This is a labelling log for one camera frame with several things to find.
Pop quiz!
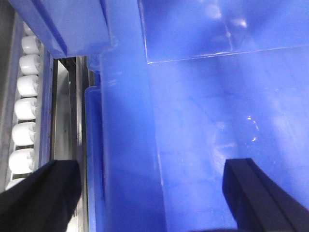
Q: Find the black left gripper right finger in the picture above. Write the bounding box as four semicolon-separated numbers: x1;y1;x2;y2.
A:
223;159;309;232

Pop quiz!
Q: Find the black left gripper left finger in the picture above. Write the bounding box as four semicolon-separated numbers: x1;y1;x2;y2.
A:
0;160;81;232

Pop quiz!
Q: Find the blue plastic bin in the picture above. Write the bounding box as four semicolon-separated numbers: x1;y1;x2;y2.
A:
10;0;111;58
92;0;309;232

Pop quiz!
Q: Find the white roller track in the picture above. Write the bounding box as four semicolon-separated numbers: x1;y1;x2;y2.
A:
4;23;43;190

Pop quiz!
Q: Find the stainless steel flow rack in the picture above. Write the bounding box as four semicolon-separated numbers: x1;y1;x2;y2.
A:
0;0;94;232

